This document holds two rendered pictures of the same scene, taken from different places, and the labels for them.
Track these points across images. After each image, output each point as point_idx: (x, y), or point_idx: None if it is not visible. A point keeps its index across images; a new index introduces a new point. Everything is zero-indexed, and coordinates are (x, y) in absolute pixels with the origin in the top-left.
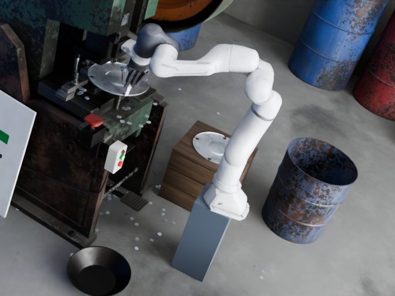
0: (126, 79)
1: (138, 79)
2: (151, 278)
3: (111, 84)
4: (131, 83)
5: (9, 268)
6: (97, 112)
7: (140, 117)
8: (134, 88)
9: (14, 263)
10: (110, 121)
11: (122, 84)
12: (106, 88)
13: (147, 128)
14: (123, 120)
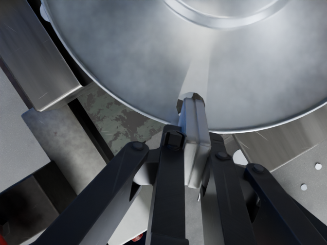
0: (159, 161)
1: (260, 222)
2: (197, 222)
3: (150, 6)
4: (204, 173)
5: (21, 154)
6: (84, 89)
7: None
8: (276, 57)
9: (30, 148)
10: (136, 116)
11: (214, 19)
12: (98, 40)
13: None
14: None
